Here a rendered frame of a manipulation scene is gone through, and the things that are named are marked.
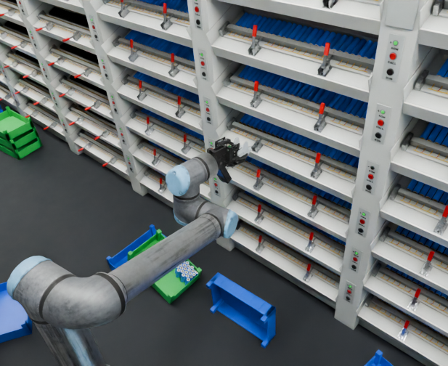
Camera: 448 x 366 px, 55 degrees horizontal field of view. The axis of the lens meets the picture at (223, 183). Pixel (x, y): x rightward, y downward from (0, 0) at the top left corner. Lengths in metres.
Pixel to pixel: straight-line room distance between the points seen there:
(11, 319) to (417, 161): 1.84
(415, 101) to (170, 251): 0.76
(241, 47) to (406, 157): 0.64
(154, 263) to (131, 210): 1.44
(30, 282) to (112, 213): 1.54
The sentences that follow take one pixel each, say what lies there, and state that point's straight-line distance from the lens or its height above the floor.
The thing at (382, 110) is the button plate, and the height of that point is 1.05.
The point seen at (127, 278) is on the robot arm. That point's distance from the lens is 1.09.
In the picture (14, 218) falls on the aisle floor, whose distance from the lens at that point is 2.82.
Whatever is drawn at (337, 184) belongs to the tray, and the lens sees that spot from 1.54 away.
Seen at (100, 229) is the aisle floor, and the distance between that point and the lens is 2.52.
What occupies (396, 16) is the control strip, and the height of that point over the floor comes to 1.31.
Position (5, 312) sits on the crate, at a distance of 2.35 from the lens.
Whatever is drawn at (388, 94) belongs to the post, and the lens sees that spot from 1.26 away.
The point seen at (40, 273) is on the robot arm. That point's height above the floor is 0.93.
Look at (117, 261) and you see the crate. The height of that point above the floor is 0.01.
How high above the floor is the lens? 1.69
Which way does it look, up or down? 40 degrees down
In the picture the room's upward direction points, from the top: 5 degrees counter-clockwise
